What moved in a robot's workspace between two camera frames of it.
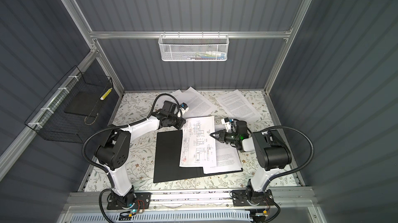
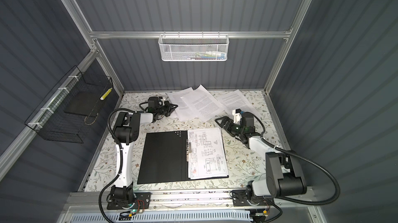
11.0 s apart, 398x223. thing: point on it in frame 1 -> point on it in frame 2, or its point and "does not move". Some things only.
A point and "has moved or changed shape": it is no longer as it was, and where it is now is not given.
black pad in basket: x=85 y=103 does not move
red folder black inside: x=168 y=157 has moved or changed shape
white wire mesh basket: x=192 y=47 does not move
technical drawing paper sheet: x=198 y=148 has moved or changed shape
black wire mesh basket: x=71 y=110 does not move
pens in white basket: x=211 y=55 does not move
